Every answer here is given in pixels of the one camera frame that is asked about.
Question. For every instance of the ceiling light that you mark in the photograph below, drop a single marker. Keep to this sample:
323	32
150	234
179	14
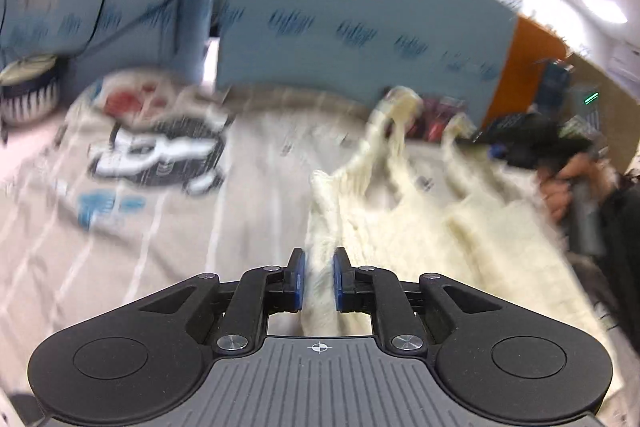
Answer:
605	9

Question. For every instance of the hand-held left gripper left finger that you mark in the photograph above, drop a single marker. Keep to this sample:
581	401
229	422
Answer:
299	281

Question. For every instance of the grey printed blanket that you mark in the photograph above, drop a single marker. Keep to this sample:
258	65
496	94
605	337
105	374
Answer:
150	232

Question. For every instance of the striped basket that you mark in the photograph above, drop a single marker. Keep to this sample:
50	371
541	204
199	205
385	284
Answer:
27	92

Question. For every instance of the person's right hand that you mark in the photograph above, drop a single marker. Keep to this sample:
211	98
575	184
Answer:
560	194

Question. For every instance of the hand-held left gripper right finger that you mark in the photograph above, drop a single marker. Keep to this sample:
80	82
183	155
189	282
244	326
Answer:
339	281

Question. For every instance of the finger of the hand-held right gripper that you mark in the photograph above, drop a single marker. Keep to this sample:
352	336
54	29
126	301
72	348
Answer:
487	141

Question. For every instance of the red packet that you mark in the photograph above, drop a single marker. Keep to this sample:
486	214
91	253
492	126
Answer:
440	117

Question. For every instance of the cream knitted sweater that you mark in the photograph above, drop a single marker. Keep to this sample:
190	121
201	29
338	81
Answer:
400	207

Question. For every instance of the orange panel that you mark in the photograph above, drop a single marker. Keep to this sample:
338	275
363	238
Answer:
535	57

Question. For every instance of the person's dark clothing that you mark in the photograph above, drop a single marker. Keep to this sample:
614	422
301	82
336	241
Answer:
617	247

